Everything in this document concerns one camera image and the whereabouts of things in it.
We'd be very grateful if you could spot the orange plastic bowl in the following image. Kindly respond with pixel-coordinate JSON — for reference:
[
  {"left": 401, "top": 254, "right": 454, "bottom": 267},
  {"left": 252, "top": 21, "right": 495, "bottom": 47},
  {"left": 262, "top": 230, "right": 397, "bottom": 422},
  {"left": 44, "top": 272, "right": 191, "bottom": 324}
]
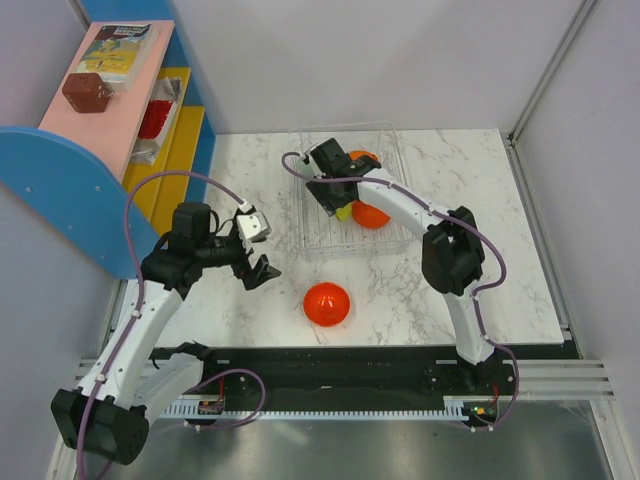
[{"left": 349, "top": 150, "right": 379, "bottom": 163}]

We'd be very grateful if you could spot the yellow plastic bowl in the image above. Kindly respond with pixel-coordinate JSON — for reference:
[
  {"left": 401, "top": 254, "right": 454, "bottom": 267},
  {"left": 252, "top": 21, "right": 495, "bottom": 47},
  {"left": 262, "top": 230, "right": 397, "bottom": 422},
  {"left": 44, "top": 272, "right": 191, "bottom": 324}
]
[{"left": 335, "top": 204, "right": 352, "bottom": 223}]

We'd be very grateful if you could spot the white wire dish rack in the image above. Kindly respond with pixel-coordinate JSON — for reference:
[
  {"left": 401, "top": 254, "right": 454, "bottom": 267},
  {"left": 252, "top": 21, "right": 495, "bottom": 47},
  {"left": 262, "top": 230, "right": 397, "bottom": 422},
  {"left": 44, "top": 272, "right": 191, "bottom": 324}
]
[{"left": 287, "top": 121, "right": 412, "bottom": 259}]

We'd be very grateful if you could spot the red plastic bowl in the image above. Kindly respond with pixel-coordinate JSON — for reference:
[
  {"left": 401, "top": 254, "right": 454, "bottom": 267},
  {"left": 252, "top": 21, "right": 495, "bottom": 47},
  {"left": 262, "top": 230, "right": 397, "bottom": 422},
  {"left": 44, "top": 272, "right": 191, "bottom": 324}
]
[{"left": 351, "top": 201, "right": 391, "bottom": 229}]

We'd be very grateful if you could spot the orange bottom bowl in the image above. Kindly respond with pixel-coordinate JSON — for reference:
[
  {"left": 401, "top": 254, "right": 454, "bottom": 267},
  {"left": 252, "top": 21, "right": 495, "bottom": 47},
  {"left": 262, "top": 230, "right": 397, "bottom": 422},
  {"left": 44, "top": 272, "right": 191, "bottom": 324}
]
[{"left": 303, "top": 282, "right": 351, "bottom": 327}]

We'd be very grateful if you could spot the celadon green ceramic bowl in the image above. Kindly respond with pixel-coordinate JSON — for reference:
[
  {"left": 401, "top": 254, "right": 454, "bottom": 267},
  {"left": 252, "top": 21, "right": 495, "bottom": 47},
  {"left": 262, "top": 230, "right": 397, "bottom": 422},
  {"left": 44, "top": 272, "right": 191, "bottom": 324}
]
[{"left": 298, "top": 162, "right": 315, "bottom": 177}]

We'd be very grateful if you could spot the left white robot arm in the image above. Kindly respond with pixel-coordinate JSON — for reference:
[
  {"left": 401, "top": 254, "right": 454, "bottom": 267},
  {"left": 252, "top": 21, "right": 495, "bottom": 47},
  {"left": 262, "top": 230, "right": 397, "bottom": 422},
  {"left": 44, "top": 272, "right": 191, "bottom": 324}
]
[{"left": 51, "top": 202, "right": 280, "bottom": 465}]

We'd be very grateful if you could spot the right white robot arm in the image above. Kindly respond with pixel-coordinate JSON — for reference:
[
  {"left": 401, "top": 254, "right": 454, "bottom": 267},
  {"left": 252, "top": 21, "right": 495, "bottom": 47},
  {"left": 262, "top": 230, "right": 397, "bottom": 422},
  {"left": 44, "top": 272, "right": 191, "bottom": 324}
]
[{"left": 302, "top": 138, "right": 494, "bottom": 394}]

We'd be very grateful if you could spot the red white book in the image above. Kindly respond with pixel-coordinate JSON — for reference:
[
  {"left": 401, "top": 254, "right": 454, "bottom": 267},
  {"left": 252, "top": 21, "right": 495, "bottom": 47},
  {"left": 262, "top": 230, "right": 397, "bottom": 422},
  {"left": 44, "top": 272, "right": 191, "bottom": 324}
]
[{"left": 130, "top": 76, "right": 183, "bottom": 165}]

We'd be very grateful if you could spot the blue pink yellow shelf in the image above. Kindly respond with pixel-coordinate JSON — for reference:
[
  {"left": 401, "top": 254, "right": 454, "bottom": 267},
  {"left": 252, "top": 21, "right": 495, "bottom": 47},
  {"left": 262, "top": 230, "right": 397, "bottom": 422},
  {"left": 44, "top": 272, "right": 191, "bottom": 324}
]
[{"left": 1, "top": 1, "right": 216, "bottom": 279}]

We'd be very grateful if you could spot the brown cube box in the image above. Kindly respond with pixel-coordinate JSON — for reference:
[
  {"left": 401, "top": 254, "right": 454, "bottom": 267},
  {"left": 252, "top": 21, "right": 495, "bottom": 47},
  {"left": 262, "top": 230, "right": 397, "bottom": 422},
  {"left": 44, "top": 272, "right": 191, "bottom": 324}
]
[{"left": 62, "top": 73, "right": 113, "bottom": 114}]

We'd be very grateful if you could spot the yellow cover book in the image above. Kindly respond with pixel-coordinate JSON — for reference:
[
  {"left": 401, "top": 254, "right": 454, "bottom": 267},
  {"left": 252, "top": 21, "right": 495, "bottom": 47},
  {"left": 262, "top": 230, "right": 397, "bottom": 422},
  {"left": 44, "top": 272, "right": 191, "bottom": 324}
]
[{"left": 74, "top": 23, "right": 159, "bottom": 92}]

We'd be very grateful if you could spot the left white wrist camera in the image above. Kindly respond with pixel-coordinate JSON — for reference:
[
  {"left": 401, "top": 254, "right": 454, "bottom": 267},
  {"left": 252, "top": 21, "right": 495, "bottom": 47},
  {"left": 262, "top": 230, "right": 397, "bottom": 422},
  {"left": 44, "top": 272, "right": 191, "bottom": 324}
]
[{"left": 235, "top": 201, "right": 272, "bottom": 245}]

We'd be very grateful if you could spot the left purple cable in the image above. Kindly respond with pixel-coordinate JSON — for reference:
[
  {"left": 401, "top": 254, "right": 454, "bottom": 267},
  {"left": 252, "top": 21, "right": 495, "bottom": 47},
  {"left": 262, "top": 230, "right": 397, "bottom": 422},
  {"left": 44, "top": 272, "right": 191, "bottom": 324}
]
[{"left": 74, "top": 170, "right": 266, "bottom": 480}]

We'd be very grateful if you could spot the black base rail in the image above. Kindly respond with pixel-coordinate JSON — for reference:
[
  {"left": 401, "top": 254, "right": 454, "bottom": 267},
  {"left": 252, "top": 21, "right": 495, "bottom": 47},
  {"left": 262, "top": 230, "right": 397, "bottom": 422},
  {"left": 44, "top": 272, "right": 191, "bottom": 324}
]
[{"left": 162, "top": 342, "right": 516, "bottom": 401}]

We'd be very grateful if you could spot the white slotted cable duct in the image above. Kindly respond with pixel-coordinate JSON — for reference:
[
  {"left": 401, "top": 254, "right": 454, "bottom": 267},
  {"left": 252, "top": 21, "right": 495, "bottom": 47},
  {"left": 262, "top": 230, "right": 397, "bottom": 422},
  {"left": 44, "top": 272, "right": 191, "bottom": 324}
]
[{"left": 160, "top": 397, "right": 469, "bottom": 422}]

